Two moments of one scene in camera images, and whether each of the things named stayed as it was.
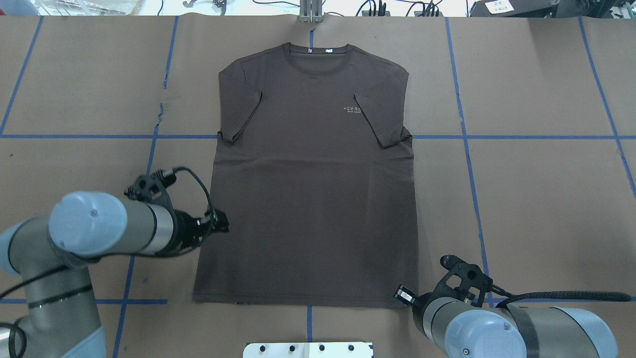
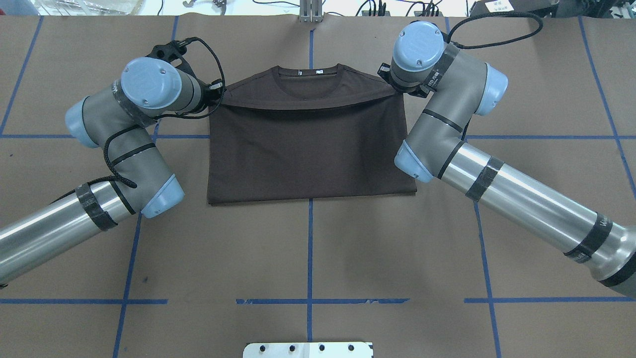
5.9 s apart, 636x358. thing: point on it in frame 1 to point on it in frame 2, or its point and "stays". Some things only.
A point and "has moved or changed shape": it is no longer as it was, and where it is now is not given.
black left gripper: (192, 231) to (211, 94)
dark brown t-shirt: (314, 168) has moved or changed shape
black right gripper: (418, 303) to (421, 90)
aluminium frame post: (310, 11) stays
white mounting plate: (308, 350) stays
